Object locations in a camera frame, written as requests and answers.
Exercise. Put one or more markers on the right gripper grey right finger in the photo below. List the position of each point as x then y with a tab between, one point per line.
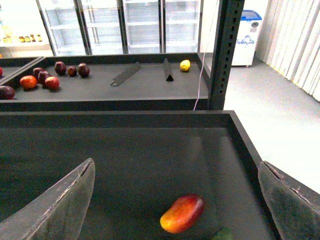
294	207

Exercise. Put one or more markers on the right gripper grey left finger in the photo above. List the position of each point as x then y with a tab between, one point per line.
58	213

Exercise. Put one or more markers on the red apple front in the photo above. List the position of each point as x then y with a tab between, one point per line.
52	83

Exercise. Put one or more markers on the dark purple apple far left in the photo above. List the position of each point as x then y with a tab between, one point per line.
7	92

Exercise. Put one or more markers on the dark red apple middle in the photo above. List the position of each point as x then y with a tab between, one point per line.
42	76

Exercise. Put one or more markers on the small dark red apple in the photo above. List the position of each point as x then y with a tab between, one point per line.
72	71

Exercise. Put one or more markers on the dark red apple behind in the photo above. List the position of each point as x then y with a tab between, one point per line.
36	71

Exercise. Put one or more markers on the dark red apple rear right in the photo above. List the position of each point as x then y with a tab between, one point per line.
83	70

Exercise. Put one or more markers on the dark red apple rear left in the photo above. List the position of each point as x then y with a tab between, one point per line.
60	68

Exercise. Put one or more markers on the dark green avocado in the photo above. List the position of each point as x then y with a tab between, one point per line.
223	234

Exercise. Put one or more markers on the near black display tray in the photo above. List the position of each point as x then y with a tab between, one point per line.
144	161

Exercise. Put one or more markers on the black display tray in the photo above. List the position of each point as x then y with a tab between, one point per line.
144	161
146	90

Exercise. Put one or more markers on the red yellow mango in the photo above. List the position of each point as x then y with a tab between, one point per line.
182	214

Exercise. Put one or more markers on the orange red tomato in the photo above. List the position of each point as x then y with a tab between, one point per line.
28	82

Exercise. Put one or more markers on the far black display tray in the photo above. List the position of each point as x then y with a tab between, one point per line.
146	90

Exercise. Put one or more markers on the flat black divider bar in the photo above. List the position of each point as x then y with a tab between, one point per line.
125	75

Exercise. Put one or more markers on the white vertical blind curtain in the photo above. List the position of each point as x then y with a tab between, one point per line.
289	42

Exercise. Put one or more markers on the black triangular divider bar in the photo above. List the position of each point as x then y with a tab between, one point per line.
167	71

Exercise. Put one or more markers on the yellow lemon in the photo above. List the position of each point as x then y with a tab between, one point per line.
185	65

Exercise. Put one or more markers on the jars on shelf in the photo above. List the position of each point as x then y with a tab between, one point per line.
8	39

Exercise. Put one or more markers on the glass door display fridge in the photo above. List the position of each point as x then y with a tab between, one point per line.
115	27

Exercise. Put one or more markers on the white blue chest freezer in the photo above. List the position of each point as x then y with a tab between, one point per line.
247	37

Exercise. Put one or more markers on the black metal rack post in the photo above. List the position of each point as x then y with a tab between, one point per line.
228	22

